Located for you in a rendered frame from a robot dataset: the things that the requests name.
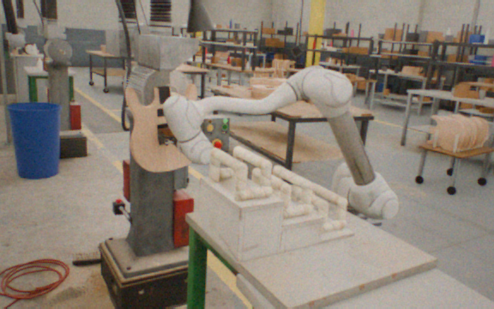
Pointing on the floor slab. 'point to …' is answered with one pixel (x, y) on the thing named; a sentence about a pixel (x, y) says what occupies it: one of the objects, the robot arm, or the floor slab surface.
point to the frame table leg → (196, 272)
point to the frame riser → (145, 288)
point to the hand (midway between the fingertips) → (168, 133)
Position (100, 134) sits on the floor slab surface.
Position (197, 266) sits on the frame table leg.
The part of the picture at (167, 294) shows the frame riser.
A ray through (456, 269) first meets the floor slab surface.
